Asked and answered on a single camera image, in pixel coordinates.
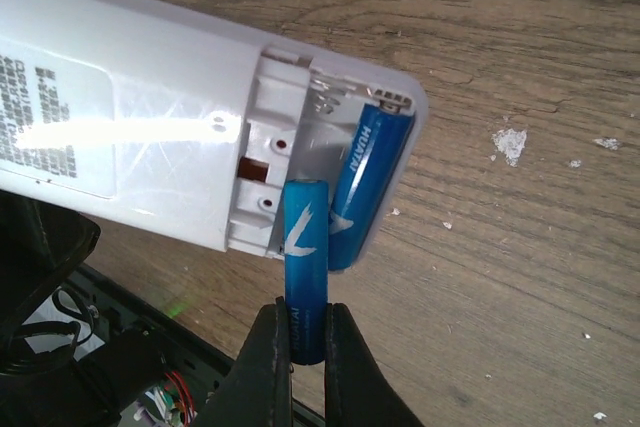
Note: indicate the white remote control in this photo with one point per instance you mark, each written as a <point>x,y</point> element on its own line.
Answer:
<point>181,123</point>

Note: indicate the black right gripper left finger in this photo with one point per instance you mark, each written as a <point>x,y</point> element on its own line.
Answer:
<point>258,389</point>

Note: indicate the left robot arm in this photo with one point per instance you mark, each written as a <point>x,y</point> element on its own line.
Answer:
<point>76,350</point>

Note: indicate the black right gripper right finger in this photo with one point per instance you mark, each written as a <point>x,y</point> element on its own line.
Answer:
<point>356,391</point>

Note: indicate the blue battery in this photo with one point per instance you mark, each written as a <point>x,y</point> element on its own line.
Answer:
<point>376,147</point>
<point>306,267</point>

